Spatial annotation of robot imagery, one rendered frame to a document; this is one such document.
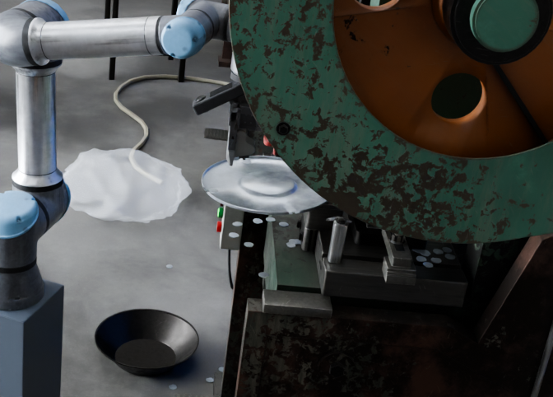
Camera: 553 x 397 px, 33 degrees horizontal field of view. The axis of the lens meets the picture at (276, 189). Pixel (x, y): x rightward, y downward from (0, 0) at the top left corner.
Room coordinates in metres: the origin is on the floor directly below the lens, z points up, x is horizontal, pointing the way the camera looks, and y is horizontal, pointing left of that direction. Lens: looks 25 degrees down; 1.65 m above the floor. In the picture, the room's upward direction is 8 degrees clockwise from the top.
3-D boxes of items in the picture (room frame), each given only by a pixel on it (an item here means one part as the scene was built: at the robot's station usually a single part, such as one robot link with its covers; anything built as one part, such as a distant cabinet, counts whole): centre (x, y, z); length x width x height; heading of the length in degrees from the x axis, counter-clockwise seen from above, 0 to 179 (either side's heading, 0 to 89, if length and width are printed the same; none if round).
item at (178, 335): (2.28, 0.31, 0.04); 0.30 x 0.30 x 0.07
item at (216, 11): (1.89, 0.19, 1.13); 0.11 x 0.11 x 0.08; 80
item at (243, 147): (1.87, 0.09, 0.86); 0.06 x 0.03 x 0.09; 96
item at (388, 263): (1.76, -0.27, 0.76); 0.17 x 0.06 x 0.10; 6
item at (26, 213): (1.84, 0.57, 0.62); 0.13 x 0.12 x 0.14; 170
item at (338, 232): (1.74, -0.14, 0.75); 0.03 x 0.03 x 0.10; 6
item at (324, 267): (1.92, -0.25, 0.68); 0.45 x 0.30 x 0.06; 6
